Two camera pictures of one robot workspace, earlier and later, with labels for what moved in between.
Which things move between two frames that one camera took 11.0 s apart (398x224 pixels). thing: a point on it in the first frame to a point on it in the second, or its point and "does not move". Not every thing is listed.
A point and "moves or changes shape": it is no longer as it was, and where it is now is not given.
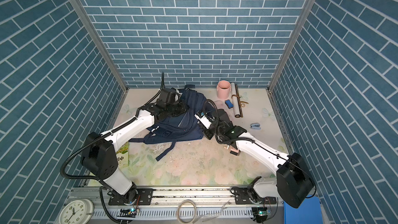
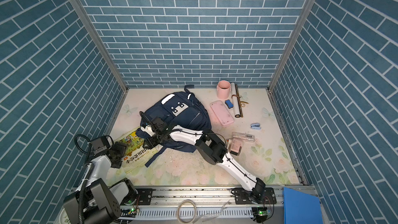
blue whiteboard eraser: (229, 105) does not move
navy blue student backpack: (183, 127) moves or changes shape
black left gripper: (183, 107) to (121, 148)
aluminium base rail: (195, 206) does not move
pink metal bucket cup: (223, 88) does not move
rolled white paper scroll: (238, 108) does not move
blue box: (309, 212) does not move
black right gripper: (205, 131) to (150, 142)
